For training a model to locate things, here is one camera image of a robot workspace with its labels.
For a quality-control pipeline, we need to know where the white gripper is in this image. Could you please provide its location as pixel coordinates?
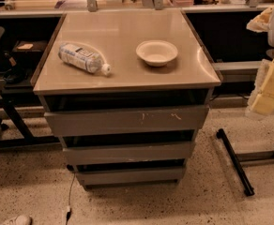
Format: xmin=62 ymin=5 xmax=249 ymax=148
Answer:
xmin=245 ymin=59 xmax=274 ymax=116

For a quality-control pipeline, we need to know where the grey bottom drawer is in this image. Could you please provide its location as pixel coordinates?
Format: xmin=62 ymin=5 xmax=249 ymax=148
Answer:
xmin=76 ymin=167 xmax=186 ymax=186

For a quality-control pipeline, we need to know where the grey drawer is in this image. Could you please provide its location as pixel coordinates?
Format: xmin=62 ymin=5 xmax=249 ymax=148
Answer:
xmin=45 ymin=105 xmax=209 ymax=137
xmin=63 ymin=142 xmax=195 ymax=165
xmin=76 ymin=167 xmax=186 ymax=186

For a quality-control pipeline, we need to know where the grey middle drawer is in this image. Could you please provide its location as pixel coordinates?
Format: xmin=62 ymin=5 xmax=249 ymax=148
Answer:
xmin=63 ymin=142 xmax=195 ymax=165

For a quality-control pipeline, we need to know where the grey drawer cabinet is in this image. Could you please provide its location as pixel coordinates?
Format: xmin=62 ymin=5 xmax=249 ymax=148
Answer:
xmin=30 ymin=8 xmax=223 ymax=191

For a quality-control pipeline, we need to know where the grey top drawer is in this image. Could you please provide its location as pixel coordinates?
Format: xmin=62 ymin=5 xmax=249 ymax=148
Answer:
xmin=45 ymin=105 xmax=209 ymax=137

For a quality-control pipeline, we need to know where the black table leg bar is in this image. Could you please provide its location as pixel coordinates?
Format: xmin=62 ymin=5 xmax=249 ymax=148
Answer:
xmin=216 ymin=128 xmax=254 ymax=197

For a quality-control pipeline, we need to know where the white paper bowl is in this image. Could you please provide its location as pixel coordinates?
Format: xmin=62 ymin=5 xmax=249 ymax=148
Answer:
xmin=136 ymin=40 xmax=178 ymax=68

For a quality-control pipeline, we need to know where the plastic water bottle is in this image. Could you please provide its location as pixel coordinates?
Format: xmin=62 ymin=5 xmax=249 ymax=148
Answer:
xmin=58 ymin=43 xmax=111 ymax=76

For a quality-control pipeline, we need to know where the white shoe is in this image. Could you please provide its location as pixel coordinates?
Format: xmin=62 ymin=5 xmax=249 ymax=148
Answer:
xmin=0 ymin=215 xmax=32 ymax=225

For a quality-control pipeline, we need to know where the floor cable with plug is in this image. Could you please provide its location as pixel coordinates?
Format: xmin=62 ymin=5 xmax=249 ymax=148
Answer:
xmin=63 ymin=172 xmax=77 ymax=225

